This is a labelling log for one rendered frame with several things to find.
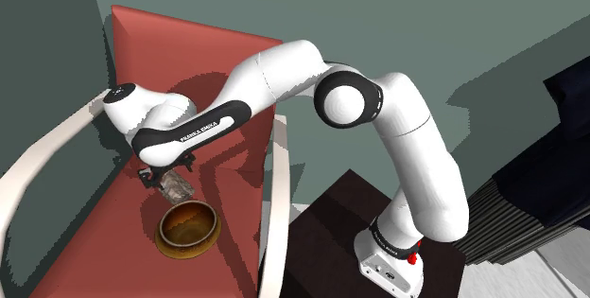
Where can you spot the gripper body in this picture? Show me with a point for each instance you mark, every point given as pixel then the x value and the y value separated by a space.
pixel 151 178

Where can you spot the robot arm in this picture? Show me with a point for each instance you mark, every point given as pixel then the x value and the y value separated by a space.
pixel 415 149

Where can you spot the grey stone block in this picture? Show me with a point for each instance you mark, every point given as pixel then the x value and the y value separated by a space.
pixel 177 188

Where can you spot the red chair with white armrests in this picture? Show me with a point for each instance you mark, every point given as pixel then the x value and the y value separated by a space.
pixel 152 52

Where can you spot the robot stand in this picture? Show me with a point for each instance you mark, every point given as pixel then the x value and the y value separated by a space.
pixel 322 228

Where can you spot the dark blue ribbed furniture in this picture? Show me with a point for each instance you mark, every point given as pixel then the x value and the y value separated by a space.
pixel 534 182

